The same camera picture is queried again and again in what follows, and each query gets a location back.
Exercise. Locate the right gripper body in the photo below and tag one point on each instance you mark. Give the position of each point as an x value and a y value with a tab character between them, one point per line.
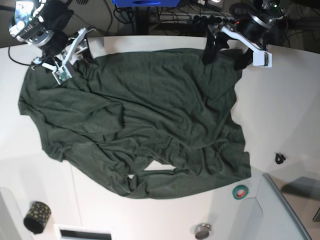
56	44

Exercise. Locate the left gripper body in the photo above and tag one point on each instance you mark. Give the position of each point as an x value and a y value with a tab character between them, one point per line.
254	25

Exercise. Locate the dark green t-shirt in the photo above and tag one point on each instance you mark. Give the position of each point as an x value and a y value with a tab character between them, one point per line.
143	125

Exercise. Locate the power strip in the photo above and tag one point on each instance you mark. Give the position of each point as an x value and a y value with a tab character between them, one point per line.
191	20

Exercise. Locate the blue box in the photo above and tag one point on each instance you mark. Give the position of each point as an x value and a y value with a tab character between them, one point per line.
145	3

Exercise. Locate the small black clip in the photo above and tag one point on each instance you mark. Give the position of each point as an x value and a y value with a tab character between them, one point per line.
279	158

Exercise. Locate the green tape roll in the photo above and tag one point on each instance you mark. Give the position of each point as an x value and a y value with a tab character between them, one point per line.
240	192

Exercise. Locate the black yellow-dotted cup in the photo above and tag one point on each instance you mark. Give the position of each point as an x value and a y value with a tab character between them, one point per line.
37	217

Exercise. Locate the small metal tin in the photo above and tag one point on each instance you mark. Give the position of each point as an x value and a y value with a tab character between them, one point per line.
202	231

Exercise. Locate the white slotted tray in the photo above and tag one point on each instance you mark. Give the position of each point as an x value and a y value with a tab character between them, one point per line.
73	232

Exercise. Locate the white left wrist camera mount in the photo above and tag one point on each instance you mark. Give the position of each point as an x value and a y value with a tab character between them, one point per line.
260	55

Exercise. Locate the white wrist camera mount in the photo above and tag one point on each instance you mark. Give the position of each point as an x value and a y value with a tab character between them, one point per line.
60	65
260	55

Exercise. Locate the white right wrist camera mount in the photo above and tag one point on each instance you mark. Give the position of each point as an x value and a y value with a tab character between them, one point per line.
60	65

